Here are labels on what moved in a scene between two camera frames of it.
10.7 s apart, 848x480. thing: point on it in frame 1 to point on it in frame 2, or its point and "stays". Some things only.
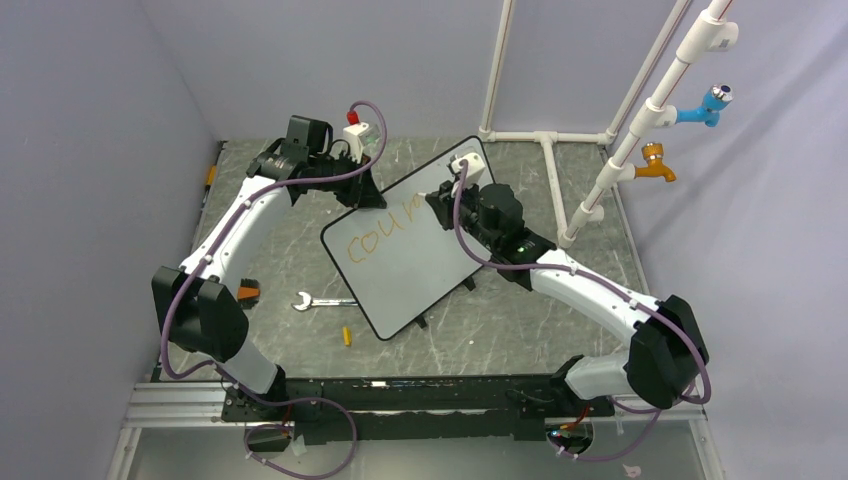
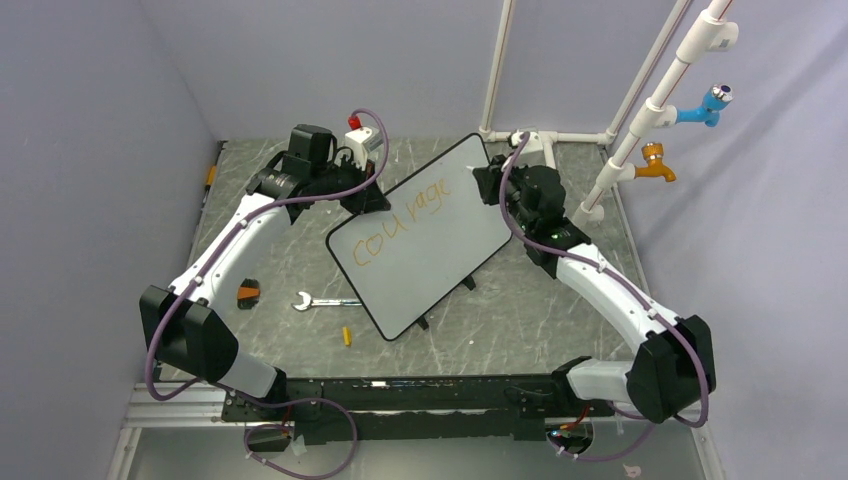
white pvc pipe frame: (703, 32) stays
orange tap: (652, 152) stays
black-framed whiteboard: (396, 261) stays
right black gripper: (443, 202) to (489, 182)
